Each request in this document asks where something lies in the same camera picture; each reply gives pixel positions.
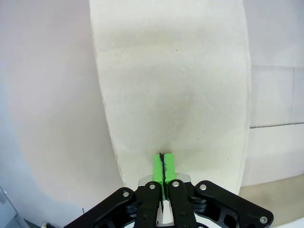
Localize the white cloth sheet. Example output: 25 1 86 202
89 0 252 194

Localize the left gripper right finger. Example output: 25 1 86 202
162 152 274 228

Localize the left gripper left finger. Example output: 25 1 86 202
63 153 166 228

